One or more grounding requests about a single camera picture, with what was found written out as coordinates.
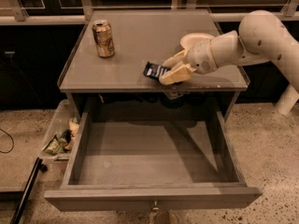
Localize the white paper bowl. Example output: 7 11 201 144
180 33 214 49

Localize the green snack bag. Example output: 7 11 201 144
43 135 68 156

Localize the clear plastic bin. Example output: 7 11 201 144
39 100 79 161

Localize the open grey top drawer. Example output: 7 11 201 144
45 98 262 211

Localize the drawer pull knob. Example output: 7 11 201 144
150 201 160 212

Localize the white railing frame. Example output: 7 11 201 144
0 0 298 23

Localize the grey drawer cabinet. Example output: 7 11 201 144
59 9 249 117

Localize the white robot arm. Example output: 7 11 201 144
159 10 299 115

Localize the blue rxbar wrapper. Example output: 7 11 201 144
143 62 169 80

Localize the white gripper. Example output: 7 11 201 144
159 39 218 85

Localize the black metal bar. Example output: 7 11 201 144
10 158 48 224

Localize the gold soda can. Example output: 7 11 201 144
92 20 115 58

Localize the black cable on floor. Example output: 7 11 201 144
0 126 16 154

